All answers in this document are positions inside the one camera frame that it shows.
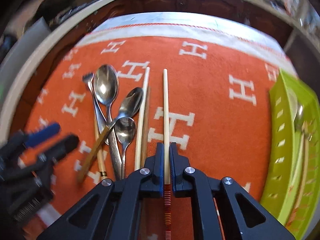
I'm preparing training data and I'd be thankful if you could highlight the thin bamboo chopstick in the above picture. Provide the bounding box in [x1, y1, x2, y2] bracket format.
[94, 120, 107, 180]

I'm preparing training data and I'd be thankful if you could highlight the steel fork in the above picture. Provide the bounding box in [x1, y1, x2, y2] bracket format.
[82, 72, 106, 135]

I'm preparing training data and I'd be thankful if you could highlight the cream chopstick red band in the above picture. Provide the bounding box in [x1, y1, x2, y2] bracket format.
[163, 69, 171, 239]

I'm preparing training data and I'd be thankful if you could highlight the small steel spoon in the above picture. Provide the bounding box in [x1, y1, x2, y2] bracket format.
[114, 118, 136, 179]

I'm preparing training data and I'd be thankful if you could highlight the large steel spoon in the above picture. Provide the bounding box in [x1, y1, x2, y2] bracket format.
[93, 64, 121, 180]

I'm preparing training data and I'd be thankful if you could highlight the medium steel spoon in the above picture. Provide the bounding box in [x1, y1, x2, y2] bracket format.
[76, 87, 144, 183]

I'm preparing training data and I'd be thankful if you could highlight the brown wooden chopstick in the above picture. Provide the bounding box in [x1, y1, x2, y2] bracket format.
[140, 86, 151, 168]

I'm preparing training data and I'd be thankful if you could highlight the wide steel soup spoon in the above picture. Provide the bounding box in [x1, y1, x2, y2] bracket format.
[287, 88, 304, 133]

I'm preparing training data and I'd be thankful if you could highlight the green plastic utensil tray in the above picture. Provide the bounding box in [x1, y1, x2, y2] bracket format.
[260, 70, 319, 239]

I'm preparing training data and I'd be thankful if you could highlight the orange H-pattern cloth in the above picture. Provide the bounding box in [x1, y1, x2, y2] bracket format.
[17, 23, 298, 240]

